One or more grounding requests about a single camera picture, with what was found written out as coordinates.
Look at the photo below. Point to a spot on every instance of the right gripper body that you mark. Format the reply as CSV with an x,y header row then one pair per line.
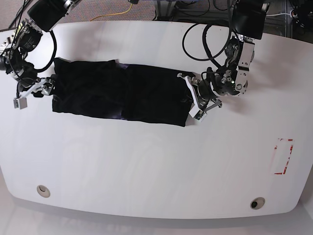
x,y
37,86

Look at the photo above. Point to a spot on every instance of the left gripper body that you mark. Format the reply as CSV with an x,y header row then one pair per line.
x,y
202,92

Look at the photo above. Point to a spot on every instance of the black t-shirt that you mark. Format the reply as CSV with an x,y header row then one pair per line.
x,y
111,90

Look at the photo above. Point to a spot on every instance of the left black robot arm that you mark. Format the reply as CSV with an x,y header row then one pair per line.
x,y
246,20

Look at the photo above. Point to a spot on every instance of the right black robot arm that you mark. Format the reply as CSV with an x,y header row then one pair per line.
x,y
43,16

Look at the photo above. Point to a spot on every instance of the red tape rectangle marker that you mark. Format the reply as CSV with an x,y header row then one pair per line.
x,y
281,156

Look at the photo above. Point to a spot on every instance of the left table grommet hole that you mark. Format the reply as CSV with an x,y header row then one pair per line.
x,y
43,191

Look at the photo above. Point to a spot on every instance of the table grommet hole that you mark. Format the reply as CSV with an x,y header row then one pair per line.
x,y
43,191
257,203

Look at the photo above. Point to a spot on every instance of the right table grommet hole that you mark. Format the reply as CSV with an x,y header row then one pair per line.
x,y
257,203

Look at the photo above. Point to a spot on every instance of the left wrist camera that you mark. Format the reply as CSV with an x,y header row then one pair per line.
x,y
197,114

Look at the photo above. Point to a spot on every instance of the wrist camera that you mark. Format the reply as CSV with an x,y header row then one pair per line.
x,y
20,103
197,114

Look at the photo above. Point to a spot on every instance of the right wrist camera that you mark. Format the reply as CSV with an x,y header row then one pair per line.
x,y
20,103

